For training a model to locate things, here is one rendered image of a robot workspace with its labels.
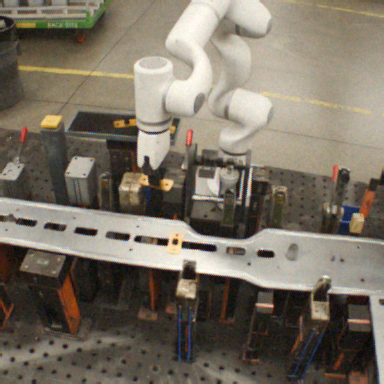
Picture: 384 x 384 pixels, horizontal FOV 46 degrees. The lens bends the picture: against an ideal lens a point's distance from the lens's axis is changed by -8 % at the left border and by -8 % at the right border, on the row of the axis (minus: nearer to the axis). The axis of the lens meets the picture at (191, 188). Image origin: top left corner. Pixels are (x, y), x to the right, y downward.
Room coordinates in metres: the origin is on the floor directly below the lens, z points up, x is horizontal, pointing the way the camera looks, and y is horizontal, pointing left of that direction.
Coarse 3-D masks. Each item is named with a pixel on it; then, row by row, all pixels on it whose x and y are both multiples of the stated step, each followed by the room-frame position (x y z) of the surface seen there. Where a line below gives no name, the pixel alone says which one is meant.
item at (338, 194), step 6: (342, 168) 1.05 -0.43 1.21; (348, 168) 1.05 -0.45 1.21; (336, 174) 1.06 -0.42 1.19; (342, 174) 1.03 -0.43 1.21; (348, 174) 1.03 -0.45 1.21; (336, 180) 1.05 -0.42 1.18; (342, 180) 1.02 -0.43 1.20; (348, 180) 1.01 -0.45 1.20; (336, 186) 1.04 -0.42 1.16; (342, 186) 1.04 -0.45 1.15; (336, 192) 1.04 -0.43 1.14; (342, 192) 1.04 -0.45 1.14; (336, 198) 1.04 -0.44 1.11; (342, 198) 1.03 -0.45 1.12; (330, 204) 1.04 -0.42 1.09; (336, 204) 1.03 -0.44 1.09; (330, 210) 1.02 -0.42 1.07; (330, 216) 1.02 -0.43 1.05; (336, 216) 1.02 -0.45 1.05
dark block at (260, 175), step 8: (256, 168) 1.16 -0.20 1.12; (264, 168) 1.16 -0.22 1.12; (256, 176) 1.12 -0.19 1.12; (264, 176) 1.12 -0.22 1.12; (256, 184) 1.10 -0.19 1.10; (264, 184) 1.10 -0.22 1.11; (256, 192) 1.10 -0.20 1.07; (264, 192) 1.10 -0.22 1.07; (256, 200) 1.10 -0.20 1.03; (256, 208) 1.10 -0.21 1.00; (248, 216) 1.11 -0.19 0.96; (256, 216) 1.10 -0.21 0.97; (248, 224) 1.11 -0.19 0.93; (256, 224) 1.10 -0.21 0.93; (248, 232) 1.10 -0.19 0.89; (256, 232) 1.10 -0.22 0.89; (248, 264) 1.10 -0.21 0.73
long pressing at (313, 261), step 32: (0, 224) 0.98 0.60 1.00; (64, 224) 1.00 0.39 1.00; (96, 224) 1.01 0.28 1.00; (128, 224) 1.01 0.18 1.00; (160, 224) 1.02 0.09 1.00; (96, 256) 0.88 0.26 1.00; (128, 256) 0.89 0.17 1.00; (160, 256) 0.89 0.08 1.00; (192, 256) 0.90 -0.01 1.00; (224, 256) 0.90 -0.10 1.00; (256, 256) 0.90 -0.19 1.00; (320, 256) 0.90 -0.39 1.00; (352, 256) 0.90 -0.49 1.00; (288, 288) 0.79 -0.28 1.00; (352, 288) 0.78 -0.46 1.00
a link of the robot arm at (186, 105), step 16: (192, 16) 1.09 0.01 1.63; (208, 16) 1.11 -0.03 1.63; (176, 32) 1.05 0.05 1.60; (192, 32) 1.05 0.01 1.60; (208, 32) 1.08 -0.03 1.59; (176, 48) 1.03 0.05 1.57; (192, 48) 0.99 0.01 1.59; (192, 64) 0.98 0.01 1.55; (208, 64) 0.96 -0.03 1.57; (176, 80) 0.92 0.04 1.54; (192, 80) 0.90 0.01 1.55; (208, 80) 0.93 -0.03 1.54; (176, 96) 0.88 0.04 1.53; (192, 96) 0.87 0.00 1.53; (176, 112) 0.87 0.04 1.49; (192, 112) 0.87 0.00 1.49
